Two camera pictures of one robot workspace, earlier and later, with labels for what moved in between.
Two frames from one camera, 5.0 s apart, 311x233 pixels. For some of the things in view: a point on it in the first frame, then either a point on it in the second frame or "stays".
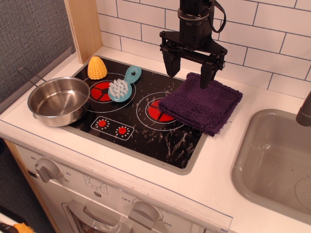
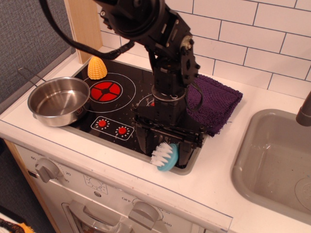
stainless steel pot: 58,101 stays
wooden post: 84,21 stays
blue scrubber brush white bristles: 119,90 to 165,156
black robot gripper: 195,42 to 168,117
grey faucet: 303,116 stays
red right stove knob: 122,130 stays
